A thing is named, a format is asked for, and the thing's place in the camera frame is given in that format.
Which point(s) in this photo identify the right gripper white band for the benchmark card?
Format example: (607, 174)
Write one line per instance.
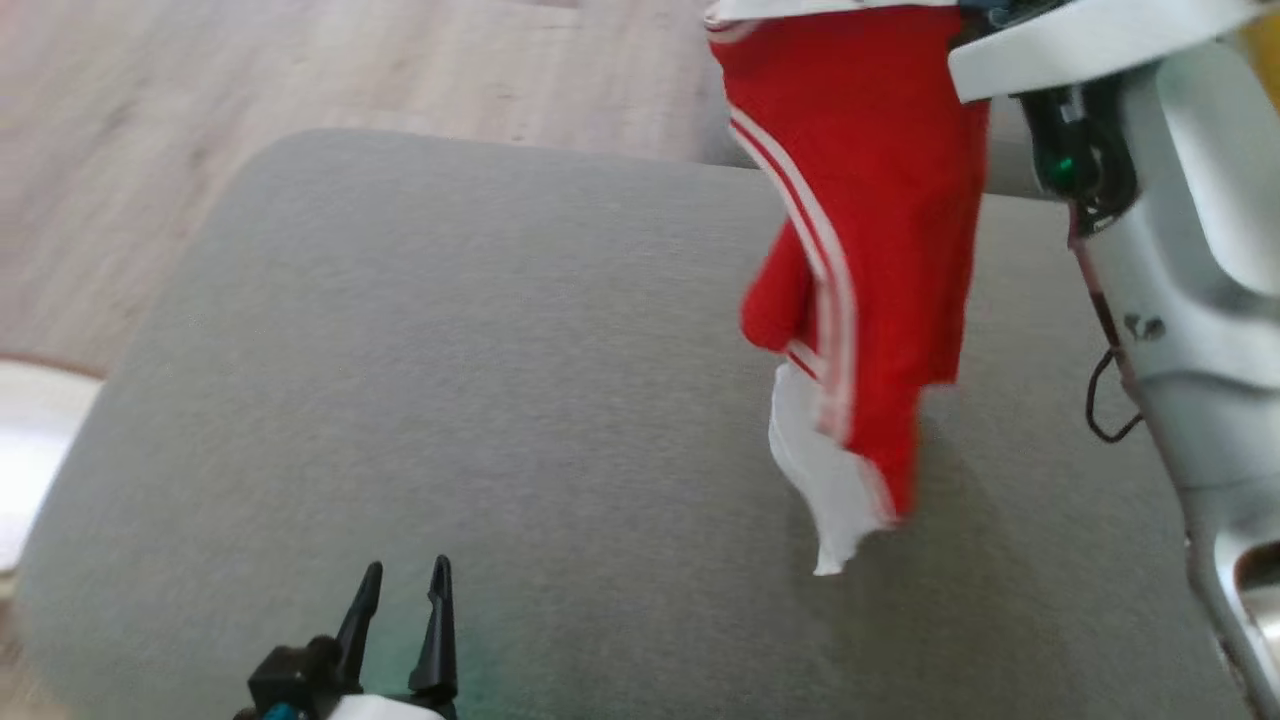
(1080, 45)

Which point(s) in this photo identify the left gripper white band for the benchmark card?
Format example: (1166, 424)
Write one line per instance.
(385, 710)

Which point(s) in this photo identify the red shorts with white panel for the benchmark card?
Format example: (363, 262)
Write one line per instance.
(880, 200)

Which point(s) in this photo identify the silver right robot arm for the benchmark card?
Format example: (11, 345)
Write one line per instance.
(1200, 300)

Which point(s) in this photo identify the yellow sofa back cushion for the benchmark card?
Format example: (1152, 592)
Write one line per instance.
(1265, 60)

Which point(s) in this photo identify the large grey sofa seat cushion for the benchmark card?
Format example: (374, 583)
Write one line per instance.
(450, 350)

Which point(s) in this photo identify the white rounded object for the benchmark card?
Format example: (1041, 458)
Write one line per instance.
(35, 460)

